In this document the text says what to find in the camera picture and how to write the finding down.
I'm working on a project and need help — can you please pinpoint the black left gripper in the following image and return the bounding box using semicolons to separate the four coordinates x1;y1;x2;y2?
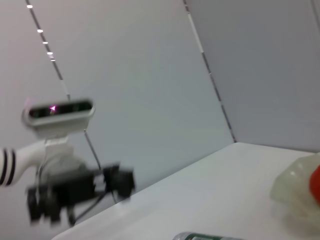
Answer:
26;163;136;225

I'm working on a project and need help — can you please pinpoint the clear water bottle green label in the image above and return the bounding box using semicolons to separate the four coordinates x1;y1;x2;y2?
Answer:
172;231;246;240

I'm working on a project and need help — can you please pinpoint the pale green glass fruit plate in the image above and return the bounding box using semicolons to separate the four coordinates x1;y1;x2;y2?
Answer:
269;152;320;236

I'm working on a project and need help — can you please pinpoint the left wrist cable with plug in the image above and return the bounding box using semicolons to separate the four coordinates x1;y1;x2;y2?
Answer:
67;189;121;226

